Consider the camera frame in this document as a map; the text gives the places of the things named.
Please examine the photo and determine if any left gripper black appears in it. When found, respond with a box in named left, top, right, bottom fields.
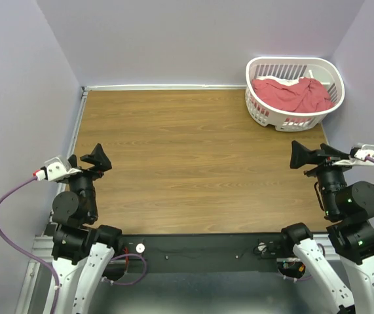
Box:
left=65, top=142, right=112, bottom=220

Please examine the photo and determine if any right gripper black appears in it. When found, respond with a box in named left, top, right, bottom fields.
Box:
left=290, top=138, right=354, bottom=216

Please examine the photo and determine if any red t shirt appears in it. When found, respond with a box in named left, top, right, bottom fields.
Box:
left=252, top=77, right=334, bottom=113

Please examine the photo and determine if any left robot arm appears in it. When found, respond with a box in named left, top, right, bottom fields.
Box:
left=45, top=144, right=122, bottom=313

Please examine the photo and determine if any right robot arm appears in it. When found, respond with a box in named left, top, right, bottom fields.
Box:
left=278, top=141, right=374, bottom=313

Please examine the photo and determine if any white laundry basket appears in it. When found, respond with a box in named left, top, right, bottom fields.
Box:
left=245, top=57, right=345, bottom=132

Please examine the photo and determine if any white t shirt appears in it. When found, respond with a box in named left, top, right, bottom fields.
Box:
left=258, top=75, right=299, bottom=86

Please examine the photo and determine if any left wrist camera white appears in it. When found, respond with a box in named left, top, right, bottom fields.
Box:
left=33, top=156, right=82, bottom=182

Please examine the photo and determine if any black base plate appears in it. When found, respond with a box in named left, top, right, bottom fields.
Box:
left=123, top=232, right=293, bottom=273

